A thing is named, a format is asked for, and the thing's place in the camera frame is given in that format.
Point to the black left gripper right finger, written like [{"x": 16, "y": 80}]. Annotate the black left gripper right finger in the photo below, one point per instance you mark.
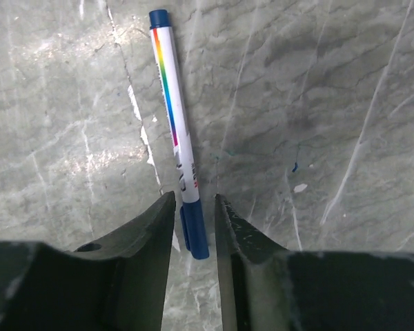
[{"x": 264, "y": 286}]

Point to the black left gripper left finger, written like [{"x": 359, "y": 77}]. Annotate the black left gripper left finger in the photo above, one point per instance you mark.
[{"x": 117, "y": 282}]

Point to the white rainbow whiteboard marker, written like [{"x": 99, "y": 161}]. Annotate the white rainbow whiteboard marker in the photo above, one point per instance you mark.
[{"x": 191, "y": 214}]

